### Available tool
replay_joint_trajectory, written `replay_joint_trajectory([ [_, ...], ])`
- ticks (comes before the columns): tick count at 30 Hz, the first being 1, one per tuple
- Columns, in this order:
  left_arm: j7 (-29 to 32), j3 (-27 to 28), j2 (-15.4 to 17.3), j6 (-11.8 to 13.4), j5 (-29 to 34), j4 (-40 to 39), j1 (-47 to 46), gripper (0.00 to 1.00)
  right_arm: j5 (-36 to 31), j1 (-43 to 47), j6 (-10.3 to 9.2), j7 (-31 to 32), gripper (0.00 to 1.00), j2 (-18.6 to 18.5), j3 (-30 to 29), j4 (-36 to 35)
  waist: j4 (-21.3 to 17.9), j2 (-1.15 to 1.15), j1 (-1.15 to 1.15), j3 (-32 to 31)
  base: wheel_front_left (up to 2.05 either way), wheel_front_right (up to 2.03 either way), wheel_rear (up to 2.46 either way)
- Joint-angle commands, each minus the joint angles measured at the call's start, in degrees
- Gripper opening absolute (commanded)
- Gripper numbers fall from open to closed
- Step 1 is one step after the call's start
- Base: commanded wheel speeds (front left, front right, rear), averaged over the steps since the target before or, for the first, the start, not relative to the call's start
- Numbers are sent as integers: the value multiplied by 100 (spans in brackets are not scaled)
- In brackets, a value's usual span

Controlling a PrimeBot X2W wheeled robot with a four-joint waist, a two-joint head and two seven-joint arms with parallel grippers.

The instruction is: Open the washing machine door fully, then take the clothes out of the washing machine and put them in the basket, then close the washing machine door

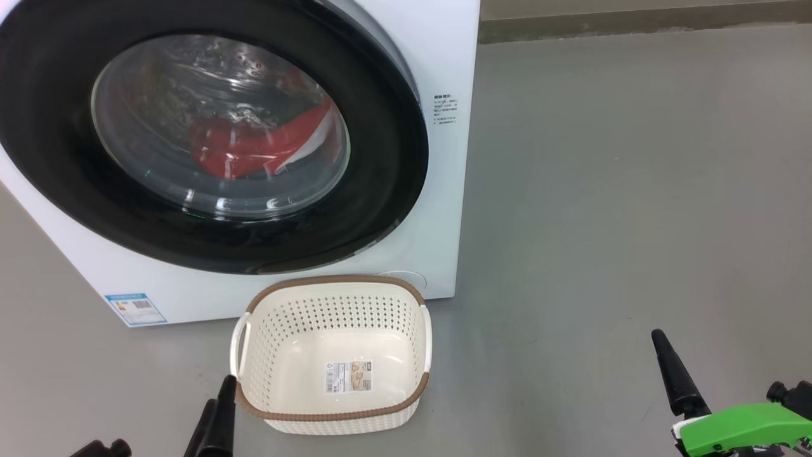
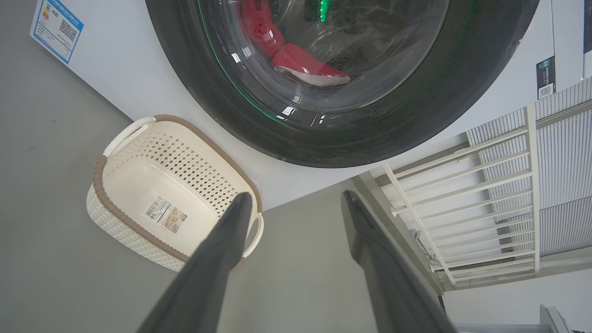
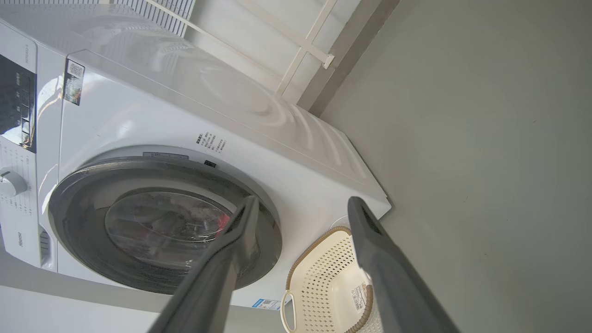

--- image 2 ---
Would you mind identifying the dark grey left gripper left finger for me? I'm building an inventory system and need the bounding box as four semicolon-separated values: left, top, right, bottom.
137;192;254;333

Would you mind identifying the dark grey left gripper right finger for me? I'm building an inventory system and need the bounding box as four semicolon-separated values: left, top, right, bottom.
341;190;458;333

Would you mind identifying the red and white garment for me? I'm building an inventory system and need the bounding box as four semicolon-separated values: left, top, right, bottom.
238;0;351;87

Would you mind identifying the cream perforated laundry basket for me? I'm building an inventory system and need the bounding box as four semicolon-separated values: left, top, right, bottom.
86;115;265;272

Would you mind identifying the white washing machine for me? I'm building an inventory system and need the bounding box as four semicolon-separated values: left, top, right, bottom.
30;0;592;211

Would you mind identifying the white metal railing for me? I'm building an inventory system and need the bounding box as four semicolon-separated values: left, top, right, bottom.
351;76;592;293

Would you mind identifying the dark QR code sticker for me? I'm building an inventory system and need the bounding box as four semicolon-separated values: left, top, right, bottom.
536;56;556;100

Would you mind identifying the blue energy label sticker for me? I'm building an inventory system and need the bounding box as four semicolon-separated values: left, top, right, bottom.
30;0;84;65

